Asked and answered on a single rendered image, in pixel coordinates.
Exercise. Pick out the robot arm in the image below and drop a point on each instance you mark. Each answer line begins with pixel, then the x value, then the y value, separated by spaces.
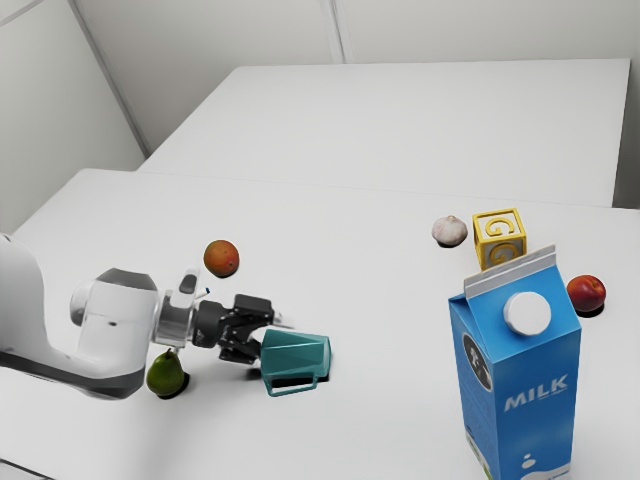
pixel 110 320

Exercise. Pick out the red apple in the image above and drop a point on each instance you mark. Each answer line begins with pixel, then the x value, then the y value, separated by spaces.
pixel 586 293

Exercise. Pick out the blue milk carton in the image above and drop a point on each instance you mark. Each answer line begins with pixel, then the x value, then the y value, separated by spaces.
pixel 520 390

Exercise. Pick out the white garlic bulb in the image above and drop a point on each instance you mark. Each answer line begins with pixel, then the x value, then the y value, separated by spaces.
pixel 450 231

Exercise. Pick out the yellow letter block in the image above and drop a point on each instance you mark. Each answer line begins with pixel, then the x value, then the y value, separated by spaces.
pixel 500 240

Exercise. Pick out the orange red mango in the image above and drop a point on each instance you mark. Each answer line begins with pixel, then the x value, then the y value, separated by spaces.
pixel 221 257

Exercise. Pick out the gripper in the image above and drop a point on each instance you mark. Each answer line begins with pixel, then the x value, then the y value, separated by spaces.
pixel 210 325

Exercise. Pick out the green pear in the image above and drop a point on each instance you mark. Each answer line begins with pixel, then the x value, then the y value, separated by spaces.
pixel 165 375

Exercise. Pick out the teal faceted mug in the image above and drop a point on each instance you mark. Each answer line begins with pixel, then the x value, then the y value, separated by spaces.
pixel 295 357

